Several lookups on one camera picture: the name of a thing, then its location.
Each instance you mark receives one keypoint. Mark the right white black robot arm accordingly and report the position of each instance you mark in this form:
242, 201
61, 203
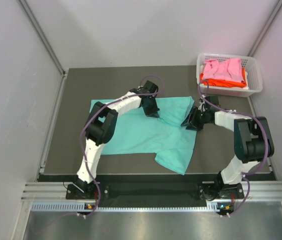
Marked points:
252, 137

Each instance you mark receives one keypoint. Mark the grey slotted cable duct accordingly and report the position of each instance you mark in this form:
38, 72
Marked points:
83, 207

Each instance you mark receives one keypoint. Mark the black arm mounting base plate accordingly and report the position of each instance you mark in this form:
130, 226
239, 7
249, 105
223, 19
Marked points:
204, 181

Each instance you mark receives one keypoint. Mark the orange t shirt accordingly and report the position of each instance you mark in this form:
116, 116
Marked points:
228, 83

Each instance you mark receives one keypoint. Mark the white t shirt in basket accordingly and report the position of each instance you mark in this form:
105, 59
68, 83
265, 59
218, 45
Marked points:
245, 77

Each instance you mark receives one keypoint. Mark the pink t shirt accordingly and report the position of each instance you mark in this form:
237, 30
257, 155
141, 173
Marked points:
229, 70

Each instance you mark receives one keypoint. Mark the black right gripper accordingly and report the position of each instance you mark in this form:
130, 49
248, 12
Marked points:
191, 119

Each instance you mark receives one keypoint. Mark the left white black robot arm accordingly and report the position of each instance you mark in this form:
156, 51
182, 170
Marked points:
101, 124

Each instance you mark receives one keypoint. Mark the white perforated plastic basket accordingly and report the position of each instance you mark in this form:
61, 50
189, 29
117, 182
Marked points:
249, 63

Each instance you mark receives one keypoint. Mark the aluminium frame rail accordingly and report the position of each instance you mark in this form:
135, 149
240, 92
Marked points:
257, 191

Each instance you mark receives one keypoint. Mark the teal t shirt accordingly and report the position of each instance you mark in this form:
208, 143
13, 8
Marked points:
173, 145

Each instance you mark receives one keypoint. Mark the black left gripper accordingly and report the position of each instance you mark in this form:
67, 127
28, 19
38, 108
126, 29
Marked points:
153, 112

